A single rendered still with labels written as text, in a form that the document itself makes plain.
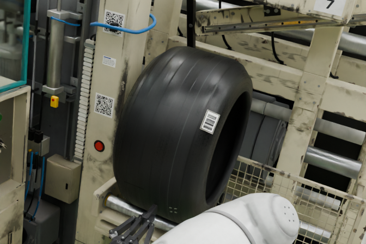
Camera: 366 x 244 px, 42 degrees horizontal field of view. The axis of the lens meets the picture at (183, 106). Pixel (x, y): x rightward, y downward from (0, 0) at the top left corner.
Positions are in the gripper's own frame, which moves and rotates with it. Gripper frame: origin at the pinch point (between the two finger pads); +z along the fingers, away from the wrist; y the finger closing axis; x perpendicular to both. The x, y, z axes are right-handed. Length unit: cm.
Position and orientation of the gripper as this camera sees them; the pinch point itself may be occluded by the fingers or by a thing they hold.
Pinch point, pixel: (150, 214)
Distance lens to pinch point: 147.8
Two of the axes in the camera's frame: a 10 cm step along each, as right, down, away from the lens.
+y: -9.0, -2.9, 3.2
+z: 4.1, -4.0, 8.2
